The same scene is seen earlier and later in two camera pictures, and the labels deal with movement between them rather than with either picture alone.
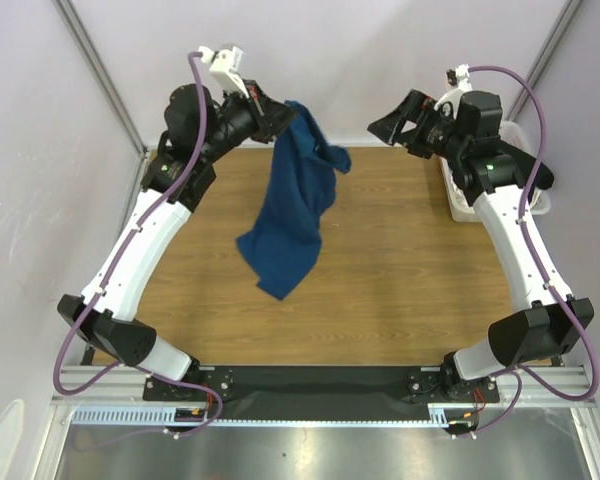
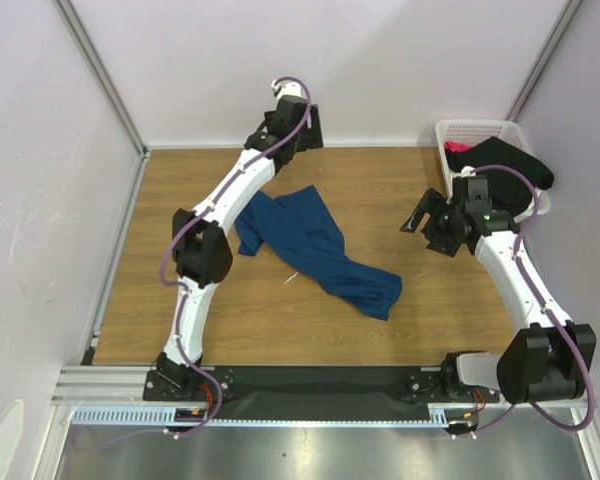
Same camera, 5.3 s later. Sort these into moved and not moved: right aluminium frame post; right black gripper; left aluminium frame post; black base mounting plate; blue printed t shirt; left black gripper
Moved: left black gripper; blue printed t shirt; right black gripper
Not moved: black base mounting plate; right aluminium frame post; left aluminium frame post
